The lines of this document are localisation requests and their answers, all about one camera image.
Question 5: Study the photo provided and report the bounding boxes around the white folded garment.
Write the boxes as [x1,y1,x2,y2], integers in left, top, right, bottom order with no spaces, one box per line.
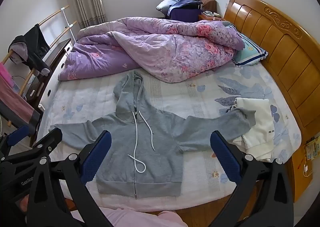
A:
[232,97,275,162]

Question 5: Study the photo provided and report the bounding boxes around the purple floral quilt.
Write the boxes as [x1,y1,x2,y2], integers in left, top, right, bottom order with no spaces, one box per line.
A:
[58,16,245,84]

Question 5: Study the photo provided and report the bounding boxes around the yellow packet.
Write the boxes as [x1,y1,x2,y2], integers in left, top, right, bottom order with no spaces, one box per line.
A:
[304,136,320,161]

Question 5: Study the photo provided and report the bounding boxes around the teal white striped pillow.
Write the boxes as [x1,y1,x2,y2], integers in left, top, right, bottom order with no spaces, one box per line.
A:
[232,32,268,67]

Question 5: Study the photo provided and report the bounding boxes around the person's pink pants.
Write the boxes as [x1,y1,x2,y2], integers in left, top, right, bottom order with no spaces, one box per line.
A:
[99,207,187,227]

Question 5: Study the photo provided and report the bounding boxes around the white floral bed sheet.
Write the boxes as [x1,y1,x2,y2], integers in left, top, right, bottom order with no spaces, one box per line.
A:
[37,63,302,212]

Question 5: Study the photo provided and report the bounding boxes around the dark blue cloth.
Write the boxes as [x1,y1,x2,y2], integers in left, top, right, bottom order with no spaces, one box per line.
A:
[167,0,203,21]

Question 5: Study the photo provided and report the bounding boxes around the dusty rose towel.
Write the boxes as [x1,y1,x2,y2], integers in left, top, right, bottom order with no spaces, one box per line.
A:
[0,74,41,130]

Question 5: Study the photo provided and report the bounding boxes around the wooden pole drying rack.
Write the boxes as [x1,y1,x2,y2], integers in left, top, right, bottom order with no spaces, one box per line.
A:
[0,5,77,127]

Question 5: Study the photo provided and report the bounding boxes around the gray zip hoodie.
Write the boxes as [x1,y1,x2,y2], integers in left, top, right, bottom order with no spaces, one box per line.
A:
[49,70,256,200]

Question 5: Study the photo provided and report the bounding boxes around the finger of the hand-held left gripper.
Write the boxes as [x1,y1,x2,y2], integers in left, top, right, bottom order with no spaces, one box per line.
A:
[1,127,63,167]
[0,124,30,154]

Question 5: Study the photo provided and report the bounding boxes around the wooden nightstand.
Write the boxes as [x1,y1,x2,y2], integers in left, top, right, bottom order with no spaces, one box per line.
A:
[199,11,223,21]

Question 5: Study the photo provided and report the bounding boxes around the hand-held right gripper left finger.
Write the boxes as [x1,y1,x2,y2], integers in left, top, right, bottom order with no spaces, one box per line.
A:
[26,130,113,227]

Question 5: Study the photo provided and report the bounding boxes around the wooden bed frame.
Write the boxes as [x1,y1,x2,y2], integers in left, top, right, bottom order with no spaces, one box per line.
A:
[60,0,320,227]

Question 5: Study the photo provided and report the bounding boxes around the brown chair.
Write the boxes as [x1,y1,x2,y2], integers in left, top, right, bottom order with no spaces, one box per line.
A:
[200,0,217,14]

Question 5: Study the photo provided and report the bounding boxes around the black jacket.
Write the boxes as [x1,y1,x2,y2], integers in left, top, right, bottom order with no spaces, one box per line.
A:
[8,24,52,76]

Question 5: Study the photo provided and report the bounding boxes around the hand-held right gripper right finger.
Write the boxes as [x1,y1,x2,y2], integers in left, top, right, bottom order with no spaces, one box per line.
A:
[210,131,295,227]

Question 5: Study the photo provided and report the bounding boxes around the dark wooden desk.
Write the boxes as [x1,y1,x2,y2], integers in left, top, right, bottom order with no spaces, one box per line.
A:
[25,38,72,110]

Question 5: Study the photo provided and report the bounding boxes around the white charger cable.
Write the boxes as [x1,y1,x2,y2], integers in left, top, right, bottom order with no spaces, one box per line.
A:
[302,159,313,177]

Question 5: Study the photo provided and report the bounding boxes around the white footboard panel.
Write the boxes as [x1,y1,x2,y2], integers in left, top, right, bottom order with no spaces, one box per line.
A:
[39,42,75,110]

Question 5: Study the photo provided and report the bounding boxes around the bright pink cloth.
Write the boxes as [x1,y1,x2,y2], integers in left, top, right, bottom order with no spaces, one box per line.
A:
[0,62,15,90]

